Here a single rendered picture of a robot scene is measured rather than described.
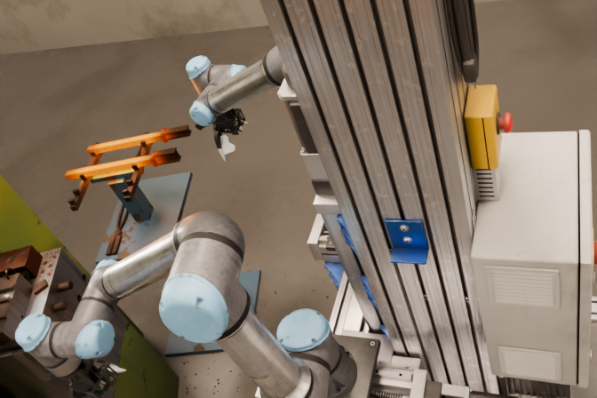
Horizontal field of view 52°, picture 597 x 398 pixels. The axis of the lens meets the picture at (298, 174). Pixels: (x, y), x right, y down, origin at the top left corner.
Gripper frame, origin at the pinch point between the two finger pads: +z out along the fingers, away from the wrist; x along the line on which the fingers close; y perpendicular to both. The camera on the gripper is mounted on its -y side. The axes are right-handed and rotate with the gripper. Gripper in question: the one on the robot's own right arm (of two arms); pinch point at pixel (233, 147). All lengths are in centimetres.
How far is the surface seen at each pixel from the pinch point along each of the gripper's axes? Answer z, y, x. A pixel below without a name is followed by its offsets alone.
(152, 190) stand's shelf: 24, -47, 1
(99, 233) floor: 93, -137, 30
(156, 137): -3.2, -30.8, 2.3
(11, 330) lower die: -2, -42, -76
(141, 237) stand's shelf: 24, -40, -22
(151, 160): -3.8, -26.4, -9.9
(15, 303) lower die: -3, -45, -68
